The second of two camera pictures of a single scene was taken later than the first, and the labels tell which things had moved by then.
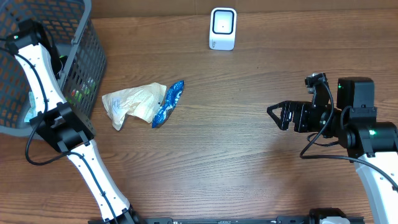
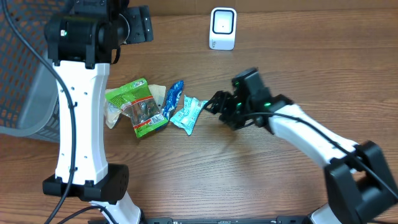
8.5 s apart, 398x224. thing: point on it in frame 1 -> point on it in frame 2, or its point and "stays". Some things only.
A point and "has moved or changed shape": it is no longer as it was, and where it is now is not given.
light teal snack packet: x=32 y=111 -> x=187 y=117
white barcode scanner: x=222 y=28 stays
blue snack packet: x=172 y=95 stays
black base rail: x=169 y=220 stays
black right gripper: x=300 y=108 -> x=222 y=96
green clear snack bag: x=76 y=96 has moved or changed shape
